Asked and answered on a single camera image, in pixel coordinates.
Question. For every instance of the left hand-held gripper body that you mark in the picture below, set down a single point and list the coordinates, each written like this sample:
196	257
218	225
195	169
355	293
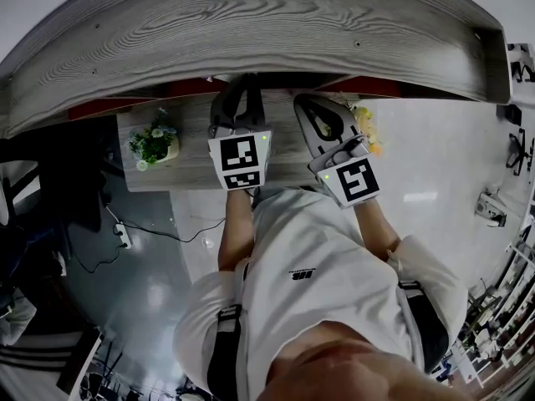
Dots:
238	153

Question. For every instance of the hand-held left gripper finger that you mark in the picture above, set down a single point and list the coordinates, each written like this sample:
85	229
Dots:
221	111
257	119

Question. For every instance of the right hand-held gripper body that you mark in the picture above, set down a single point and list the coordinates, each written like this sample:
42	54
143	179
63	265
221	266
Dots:
355	178

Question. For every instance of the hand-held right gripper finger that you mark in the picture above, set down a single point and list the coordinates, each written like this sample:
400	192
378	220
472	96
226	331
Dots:
309	140
347	125

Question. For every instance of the grey wooden shelf desk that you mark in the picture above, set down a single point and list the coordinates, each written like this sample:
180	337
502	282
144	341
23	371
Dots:
251	31

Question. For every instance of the person's right forearm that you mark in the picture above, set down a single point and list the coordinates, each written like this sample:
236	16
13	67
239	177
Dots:
376	228

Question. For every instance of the person's left forearm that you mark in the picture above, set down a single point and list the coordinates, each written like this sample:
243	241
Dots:
236	232

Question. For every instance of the white vase with flowers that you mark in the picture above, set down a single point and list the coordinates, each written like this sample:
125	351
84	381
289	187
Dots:
370	128

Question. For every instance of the small green plant cream pot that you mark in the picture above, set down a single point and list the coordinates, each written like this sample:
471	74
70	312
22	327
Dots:
154	144

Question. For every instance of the person's white shirt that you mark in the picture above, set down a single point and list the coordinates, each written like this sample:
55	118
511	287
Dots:
317	265

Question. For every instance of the white and black device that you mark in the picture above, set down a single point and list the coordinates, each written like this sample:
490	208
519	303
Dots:
492	209

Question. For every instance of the white power strip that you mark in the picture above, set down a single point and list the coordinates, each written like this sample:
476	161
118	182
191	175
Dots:
122	235

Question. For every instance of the black office chair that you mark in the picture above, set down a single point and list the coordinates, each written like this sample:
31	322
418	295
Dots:
92	190

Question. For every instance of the black chair base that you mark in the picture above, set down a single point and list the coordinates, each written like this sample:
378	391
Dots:
516	150

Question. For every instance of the person's face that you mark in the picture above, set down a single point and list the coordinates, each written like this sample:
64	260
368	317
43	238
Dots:
355	366

